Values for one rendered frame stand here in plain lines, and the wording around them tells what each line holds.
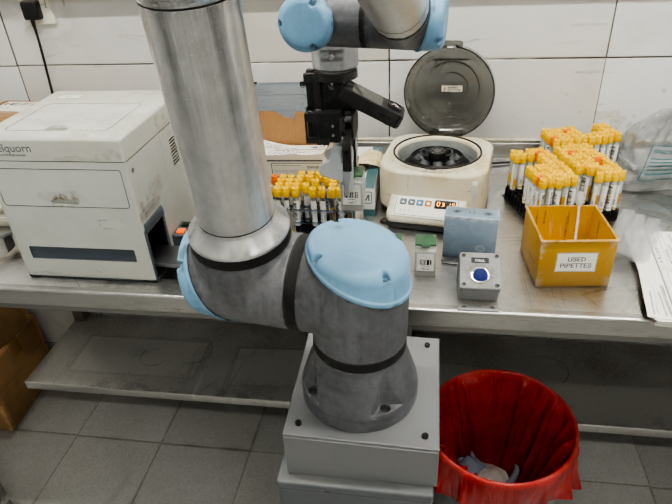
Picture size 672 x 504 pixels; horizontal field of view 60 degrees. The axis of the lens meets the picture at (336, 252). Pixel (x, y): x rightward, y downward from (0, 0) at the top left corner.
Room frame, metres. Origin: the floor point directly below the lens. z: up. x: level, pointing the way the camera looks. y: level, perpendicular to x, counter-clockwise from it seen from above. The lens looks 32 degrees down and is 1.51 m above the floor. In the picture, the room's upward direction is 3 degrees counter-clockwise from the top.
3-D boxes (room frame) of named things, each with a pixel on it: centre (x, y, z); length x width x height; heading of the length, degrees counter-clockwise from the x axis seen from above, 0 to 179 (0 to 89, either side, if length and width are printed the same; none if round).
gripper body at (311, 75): (0.95, -0.01, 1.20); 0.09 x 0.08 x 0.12; 80
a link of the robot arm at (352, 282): (0.55, -0.02, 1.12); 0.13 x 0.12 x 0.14; 73
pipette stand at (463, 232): (0.96, -0.26, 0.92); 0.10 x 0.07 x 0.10; 72
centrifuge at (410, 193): (1.21, -0.24, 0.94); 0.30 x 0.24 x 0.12; 161
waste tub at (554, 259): (0.91, -0.43, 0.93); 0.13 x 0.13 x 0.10; 85
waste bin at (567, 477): (0.93, -0.35, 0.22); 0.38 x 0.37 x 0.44; 80
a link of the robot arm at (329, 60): (0.94, -0.02, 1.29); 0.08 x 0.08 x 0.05
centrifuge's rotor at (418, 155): (1.22, -0.24, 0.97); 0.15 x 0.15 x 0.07
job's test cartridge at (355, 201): (0.94, -0.04, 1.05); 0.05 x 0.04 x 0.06; 170
